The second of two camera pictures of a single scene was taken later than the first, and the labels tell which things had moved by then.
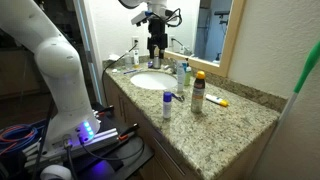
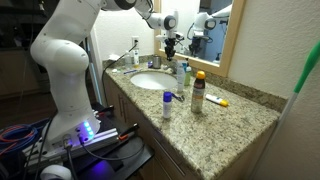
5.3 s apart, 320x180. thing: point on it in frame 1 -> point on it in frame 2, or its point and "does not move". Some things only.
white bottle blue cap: (167, 104) does not move
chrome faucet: (170, 65) does not move
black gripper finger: (160, 55) -> (171, 56)
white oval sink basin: (154, 80) does not move
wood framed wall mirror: (207, 34) does not move
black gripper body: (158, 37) -> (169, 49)
